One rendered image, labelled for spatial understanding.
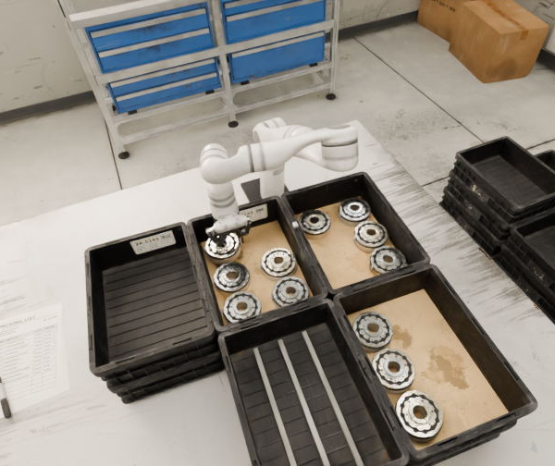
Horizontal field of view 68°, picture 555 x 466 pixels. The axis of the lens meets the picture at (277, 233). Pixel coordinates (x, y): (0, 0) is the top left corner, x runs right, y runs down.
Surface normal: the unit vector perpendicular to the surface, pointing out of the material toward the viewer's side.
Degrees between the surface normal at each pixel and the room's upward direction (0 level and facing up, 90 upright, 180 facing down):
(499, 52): 90
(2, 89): 90
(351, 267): 0
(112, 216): 0
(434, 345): 0
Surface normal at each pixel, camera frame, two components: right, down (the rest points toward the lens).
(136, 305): -0.05, -0.65
